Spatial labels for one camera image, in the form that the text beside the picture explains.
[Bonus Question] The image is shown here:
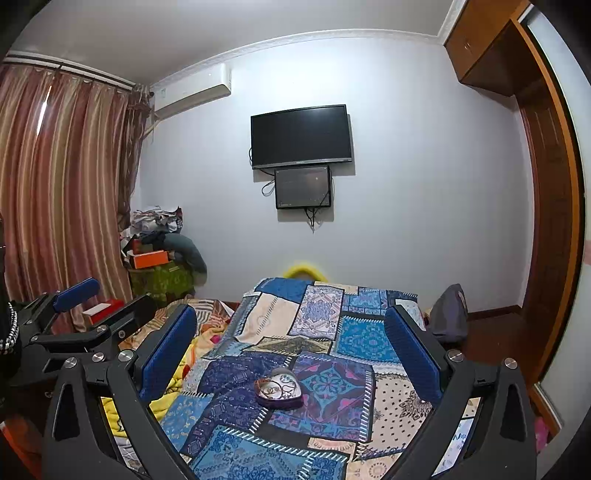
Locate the yellow round object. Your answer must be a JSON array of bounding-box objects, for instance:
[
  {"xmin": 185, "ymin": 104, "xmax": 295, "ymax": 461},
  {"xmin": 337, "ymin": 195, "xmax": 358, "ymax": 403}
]
[{"xmin": 283, "ymin": 262, "xmax": 328, "ymax": 282}]

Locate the white air conditioner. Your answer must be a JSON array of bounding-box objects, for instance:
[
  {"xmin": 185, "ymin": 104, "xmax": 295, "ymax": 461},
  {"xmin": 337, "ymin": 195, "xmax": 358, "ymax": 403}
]
[{"xmin": 152, "ymin": 63, "xmax": 231, "ymax": 120}]

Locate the pile of clothes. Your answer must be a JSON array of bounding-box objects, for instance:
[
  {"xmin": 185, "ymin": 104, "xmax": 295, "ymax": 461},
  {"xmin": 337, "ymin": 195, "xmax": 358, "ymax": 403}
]
[{"xmin": 119, "ymin": 206, "xmax": 183, "ymax": 248}]

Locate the striped red curtain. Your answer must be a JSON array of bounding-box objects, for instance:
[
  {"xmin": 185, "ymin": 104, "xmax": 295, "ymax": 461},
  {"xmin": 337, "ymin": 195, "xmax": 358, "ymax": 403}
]
[{"xmin": 1, "ymin": 64, "xmax": 150, "ymax": 303}]

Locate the green patterned box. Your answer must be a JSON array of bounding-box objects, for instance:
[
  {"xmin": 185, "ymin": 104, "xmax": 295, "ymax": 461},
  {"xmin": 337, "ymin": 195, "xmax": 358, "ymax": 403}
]
[{"xmin": 128, "ymin": 261, "xmax": 194, "ymax": 306}]

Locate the yellow blanket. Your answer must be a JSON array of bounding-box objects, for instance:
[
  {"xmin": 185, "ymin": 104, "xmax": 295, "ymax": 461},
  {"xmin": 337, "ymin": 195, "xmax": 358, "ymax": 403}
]
[{"xmin": 101, "ymin": 336, "xmax": 195, "ymax": 439}]

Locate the blue patchwork patterned cloth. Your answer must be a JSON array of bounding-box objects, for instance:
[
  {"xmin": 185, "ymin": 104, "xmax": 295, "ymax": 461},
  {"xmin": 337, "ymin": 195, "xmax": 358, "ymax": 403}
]
[{"xmin": 156, "ymin": 276, "xmax": 482, "ymax": 480}]

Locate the small black wall monitor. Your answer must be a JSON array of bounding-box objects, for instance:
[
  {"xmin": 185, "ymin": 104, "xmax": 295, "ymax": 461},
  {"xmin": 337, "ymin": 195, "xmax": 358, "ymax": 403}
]
[{"xmin": 274, "ymin": 165, "xmax": 332, "ymax": 210}]

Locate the wooden overhead cabinet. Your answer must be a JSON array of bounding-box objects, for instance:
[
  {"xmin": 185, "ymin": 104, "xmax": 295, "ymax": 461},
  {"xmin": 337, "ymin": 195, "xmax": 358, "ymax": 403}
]
[{"xmin": 445, "ymin": 0, "xmax": 541, "ymax": 97}]

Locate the striped brown blanket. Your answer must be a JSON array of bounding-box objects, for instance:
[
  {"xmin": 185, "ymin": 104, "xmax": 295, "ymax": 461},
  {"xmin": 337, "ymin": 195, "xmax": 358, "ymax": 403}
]
[{"xmin": 119, "ymin": 297, "xmax": 235, "ymax": 351}]

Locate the red and white box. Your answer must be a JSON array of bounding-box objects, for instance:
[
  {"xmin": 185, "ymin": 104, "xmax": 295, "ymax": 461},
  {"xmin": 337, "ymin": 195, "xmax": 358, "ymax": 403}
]
[{"xmin": 82, "ymin": 299, "xmax": 124, "ymax": 325}]

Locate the purple heart-shaped jewelry box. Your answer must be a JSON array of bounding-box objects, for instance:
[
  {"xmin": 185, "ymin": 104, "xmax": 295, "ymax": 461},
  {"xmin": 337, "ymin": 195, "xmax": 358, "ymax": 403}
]
[{"xmin": 254, "ymin": 368, "xmax": 304, "ymax": 410}]

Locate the black wall television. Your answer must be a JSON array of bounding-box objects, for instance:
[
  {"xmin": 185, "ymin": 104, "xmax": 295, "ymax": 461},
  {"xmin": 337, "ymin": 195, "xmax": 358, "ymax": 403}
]
[{"xmin": 250, "ymin": 104, "xmax": 353, "ymax": 170}]

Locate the red cord bracelet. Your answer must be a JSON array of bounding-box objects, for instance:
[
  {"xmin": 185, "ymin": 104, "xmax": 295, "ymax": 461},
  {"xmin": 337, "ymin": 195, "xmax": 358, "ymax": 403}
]
[{"xmin": 278, "ymin": 374, "xmax": 302, "ymax": 398}]

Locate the orange shoe box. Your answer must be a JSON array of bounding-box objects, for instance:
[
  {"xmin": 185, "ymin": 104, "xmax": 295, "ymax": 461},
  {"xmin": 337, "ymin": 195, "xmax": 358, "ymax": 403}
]
[{"xmin": 128, "ymin": 250, "xmax": 169, "ymax": 270}]

